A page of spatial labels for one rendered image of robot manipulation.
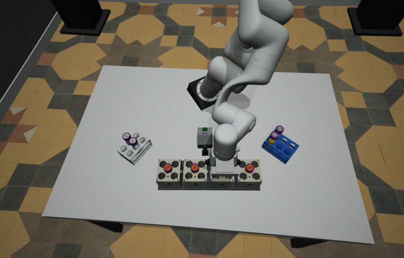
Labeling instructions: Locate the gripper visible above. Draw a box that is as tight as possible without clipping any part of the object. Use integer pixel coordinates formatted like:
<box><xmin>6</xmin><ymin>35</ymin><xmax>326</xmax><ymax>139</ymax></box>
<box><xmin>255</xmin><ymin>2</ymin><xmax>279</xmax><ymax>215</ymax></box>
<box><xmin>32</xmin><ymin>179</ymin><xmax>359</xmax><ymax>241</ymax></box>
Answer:
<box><xmin>205</xmin><ymin>147</ymin><xmax>241</xmax><ymax>167</ymax></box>

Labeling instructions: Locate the beige bucket adapter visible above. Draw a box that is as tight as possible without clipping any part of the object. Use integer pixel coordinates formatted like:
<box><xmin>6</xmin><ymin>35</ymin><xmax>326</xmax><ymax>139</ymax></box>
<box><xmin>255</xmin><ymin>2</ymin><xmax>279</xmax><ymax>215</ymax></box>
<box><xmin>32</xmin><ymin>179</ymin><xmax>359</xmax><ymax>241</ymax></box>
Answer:
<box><xmin>235</xmin><ymin>159</ymin><xmax>262</xmax><ymax>188</ymax></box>
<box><xmin>209</xmin><ymin>166</ymin><xmax>234</xmax><ymax>188</ymax></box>
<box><xmin>156</xmin><ymin>159</ymin><xmax>183</xmax><ymax>188</ymax></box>
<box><xmin>183</xmin><ymin>159</ymin><xmax>208</xmax><ymax>188</ymax></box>

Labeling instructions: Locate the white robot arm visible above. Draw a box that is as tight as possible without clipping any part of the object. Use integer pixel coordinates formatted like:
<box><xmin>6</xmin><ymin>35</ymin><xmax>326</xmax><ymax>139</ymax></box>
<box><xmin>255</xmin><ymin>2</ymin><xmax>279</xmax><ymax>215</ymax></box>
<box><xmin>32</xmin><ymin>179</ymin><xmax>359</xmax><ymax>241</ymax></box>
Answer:
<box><xmin>197</xmin><ymin>0</ymin><xmax>294</xmax><ymax>177</ymax></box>

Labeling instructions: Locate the blue tube rack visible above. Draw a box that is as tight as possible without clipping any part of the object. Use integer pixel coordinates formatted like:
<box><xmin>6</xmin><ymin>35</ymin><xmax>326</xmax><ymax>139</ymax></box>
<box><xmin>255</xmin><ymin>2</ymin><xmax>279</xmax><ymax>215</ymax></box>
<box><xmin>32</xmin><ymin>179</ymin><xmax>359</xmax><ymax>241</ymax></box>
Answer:
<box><xmin>262</xmin><ymin>134</ymin><xmax>299</xmax><ymax>164</ymax></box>

